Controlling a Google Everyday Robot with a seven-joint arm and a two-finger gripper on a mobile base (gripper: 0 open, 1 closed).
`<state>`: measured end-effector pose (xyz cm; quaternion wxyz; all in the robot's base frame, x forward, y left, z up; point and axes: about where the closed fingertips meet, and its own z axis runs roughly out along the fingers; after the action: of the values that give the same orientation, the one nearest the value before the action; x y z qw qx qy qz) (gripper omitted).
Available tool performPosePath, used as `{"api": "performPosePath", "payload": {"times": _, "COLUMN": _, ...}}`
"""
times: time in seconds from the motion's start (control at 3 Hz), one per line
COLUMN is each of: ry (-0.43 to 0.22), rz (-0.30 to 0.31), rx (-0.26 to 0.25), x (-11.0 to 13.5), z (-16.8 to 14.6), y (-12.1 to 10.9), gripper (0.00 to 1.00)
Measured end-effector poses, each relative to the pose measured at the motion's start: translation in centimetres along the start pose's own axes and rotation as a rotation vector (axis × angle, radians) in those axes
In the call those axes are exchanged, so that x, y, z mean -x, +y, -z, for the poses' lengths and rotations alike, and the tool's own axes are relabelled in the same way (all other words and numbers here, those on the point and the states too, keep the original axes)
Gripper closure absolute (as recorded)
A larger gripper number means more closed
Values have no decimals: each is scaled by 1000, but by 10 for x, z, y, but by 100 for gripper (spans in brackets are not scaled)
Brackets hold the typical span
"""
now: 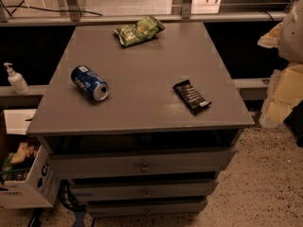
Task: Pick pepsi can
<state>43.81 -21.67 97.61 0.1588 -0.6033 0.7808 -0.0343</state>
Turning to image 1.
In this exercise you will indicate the white cardboard box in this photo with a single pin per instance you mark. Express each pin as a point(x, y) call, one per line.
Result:
point(26, 180)

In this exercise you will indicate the blue pepsi can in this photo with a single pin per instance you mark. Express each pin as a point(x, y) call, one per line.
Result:
point(90, 83)

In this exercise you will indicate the black snack bar wrapper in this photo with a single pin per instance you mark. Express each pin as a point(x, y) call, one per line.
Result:
point(194, 101)

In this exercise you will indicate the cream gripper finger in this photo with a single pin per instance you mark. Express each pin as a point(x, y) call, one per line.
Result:
point(285, 91)
point(270, 39)

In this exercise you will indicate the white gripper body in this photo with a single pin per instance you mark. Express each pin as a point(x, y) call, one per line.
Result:
point(292, 37)

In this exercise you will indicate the green chip bag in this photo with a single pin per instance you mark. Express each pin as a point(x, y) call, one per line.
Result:
point(144, 30)

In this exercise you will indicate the white pump bottle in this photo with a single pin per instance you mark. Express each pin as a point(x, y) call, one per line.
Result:
point(16, 80)

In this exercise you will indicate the grey drawer cabinet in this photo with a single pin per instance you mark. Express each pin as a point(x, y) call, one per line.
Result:
point(140, 151)

